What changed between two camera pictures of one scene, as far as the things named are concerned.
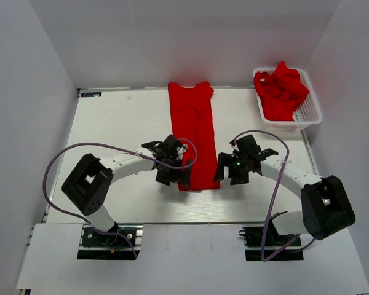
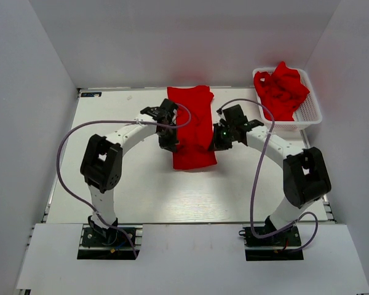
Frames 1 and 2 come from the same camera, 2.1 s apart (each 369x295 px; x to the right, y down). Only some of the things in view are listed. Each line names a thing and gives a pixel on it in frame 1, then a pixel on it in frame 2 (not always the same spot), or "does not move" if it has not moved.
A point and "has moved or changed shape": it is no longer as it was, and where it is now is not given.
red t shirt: x=194 y=119 has moved or changed shape
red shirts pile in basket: x=280 y=93 does not move
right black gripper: x=227 y=160 → x=218 y=144
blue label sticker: x=91 y=94 does not move
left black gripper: x=179 y=176 → x=170 y=144
